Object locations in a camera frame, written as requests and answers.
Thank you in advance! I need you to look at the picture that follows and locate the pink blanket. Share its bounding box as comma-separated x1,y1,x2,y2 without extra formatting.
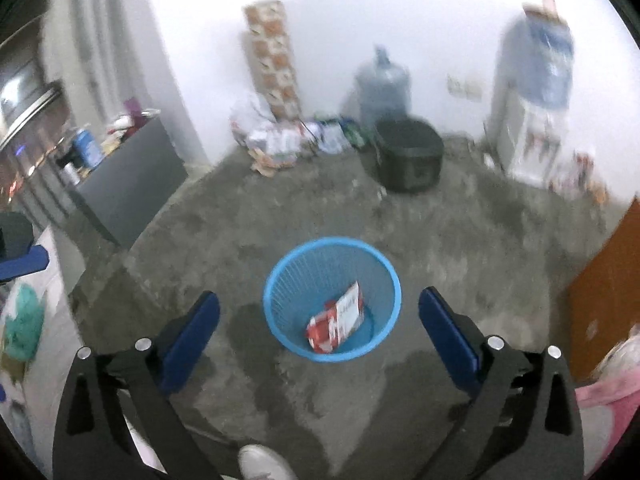
576,324,639,479

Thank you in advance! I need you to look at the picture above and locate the wall power socket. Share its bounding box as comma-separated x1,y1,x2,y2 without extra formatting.
447,75,484,102

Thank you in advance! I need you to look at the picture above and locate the white water dispenser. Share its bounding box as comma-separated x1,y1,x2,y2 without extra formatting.
492,87,567,188

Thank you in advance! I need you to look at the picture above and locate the floral bed sheet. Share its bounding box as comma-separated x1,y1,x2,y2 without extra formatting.
1,226,85,479

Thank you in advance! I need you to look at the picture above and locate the white shoe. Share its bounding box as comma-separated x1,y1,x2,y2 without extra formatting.
238,444,297,480

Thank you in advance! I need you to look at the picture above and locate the empty blue water jug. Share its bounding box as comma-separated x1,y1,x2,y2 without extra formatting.
356,46,411,129

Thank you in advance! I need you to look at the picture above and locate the red white snack wrapper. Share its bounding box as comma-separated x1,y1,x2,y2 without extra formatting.
305,282,364,354

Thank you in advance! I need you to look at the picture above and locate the orange wooden door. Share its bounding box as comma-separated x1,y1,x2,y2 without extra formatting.
567,200,640,380

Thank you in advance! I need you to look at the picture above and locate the blue detergent bottle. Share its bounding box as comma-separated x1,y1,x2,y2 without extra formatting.
73,128,104,170

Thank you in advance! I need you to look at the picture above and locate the grey storage cabinet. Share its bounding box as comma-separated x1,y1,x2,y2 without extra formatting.
68,117,188,249

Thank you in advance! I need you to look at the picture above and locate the white plastic bag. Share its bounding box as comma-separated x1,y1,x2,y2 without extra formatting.
229,92,277,146

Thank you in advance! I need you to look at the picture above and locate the blue jug on dispenser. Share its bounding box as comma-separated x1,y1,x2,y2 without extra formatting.
503,4,575,110

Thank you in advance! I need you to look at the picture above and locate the purple cup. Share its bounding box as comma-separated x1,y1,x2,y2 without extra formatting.
124,98,143,122

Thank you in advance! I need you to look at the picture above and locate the pile of paper trash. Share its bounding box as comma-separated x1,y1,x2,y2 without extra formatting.
241,117,367,178

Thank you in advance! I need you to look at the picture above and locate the black rice cooker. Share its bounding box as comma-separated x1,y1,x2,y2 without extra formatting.
360,116,445,194

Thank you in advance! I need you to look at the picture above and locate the patterned tall cardboard box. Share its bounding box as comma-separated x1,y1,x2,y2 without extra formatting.
244,0,302,120

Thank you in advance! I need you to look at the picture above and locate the blue plastic waste basket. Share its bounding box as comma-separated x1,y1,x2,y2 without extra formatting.
262,237,402,363

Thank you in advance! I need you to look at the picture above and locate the grey curtain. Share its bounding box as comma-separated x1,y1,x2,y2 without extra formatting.
70,0,115,122

